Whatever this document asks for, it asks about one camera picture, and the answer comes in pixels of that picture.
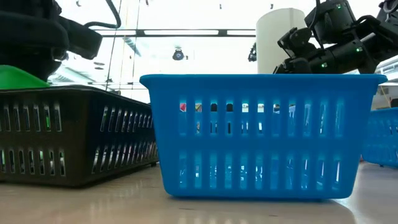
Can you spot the blue plastic basket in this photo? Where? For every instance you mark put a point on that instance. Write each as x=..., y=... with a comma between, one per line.
x=381, y=140
x=264, y=87

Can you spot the black plastic basket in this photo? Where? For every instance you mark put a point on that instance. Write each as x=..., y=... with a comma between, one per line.
x=77, y=140

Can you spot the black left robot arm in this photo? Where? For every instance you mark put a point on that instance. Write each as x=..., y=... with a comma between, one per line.
x=28, y=5

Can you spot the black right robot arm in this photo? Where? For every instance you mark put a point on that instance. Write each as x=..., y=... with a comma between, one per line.
x=342, y=57

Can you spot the white shade wooden base lamp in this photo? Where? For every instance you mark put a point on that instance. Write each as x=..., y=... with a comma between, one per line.
x=273, y=40

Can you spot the small black background object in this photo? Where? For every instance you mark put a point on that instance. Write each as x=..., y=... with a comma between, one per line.
x=252, y=53

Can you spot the black overhead beam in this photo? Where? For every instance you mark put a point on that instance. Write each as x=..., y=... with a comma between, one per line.
x=222, y=32

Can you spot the dark round ceiling fixture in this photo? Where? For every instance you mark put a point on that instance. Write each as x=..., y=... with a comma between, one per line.
x=178, y=55

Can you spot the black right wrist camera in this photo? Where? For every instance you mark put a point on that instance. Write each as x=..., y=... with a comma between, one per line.
x=295, y=40

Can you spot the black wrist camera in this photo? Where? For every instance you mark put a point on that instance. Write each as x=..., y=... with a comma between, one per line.
x=295, y=40
x=84, y=39

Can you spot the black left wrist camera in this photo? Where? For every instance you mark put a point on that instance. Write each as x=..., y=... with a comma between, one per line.
x=84, y=39

